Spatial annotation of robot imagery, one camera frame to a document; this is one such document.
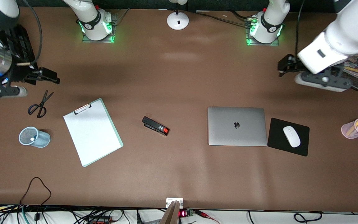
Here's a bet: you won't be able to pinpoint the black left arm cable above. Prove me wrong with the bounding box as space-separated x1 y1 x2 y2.
295 0 305 60

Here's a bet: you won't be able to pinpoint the white paper sheet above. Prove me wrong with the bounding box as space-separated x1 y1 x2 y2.
63 101 121 166

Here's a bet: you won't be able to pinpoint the yellow highlighter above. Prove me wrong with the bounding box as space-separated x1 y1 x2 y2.
346 116 358 136

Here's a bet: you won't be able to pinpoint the black orange connector block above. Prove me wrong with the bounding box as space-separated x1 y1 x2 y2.
84 215 114 224

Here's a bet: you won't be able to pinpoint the black scissors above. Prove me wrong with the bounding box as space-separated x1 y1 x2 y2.
28 90 54 118

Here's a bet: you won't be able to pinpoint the teal cable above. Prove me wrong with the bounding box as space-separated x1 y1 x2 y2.
21 206 31 224

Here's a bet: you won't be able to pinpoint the coiled black cable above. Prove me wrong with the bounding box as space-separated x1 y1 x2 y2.
293 211 323 224

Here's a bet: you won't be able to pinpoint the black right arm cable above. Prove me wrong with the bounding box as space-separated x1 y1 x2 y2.
16 0 43 67

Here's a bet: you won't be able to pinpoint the blue mesh pen cup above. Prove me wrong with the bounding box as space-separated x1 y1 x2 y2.
19 126 51 148

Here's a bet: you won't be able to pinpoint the white computer mouse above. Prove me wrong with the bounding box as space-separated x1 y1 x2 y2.
283 126 301 148

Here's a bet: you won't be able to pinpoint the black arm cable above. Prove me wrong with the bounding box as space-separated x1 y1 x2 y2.
295 0 305 60
16 0 43 67

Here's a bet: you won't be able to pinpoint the black mouse pad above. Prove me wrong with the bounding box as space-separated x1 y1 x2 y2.
267 118 310 157

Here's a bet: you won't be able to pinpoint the pink pen cup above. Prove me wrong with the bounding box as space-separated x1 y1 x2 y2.
341 118 358 139

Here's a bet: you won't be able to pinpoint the black base power cable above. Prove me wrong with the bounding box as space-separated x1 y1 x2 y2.
195 10 255 27

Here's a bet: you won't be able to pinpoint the aluminium camera mount post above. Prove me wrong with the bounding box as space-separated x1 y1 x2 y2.
159 198 184 224

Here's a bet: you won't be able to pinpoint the black stapler orange tip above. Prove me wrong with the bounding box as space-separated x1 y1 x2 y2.
142 116 169 136

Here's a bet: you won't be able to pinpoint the red wire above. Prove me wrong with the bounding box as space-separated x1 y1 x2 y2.
195 210 220 224

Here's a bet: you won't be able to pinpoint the silver laptop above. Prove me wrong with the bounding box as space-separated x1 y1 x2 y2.
208 107 268 147

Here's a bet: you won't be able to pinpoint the teal clipboard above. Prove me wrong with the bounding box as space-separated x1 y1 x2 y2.
63 98 124 167

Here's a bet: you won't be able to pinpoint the black stacked paper tray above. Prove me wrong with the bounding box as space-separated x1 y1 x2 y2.
0 24 39 82

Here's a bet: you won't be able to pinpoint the clear arm base plate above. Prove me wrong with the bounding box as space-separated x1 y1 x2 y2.
246 17 280 46
82 9 129 43

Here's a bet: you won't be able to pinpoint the white round lamp base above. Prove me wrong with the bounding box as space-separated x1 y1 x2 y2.
167 0 189 30

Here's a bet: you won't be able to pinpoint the thin black looped cable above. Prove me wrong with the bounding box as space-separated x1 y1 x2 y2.
20 177 52 208

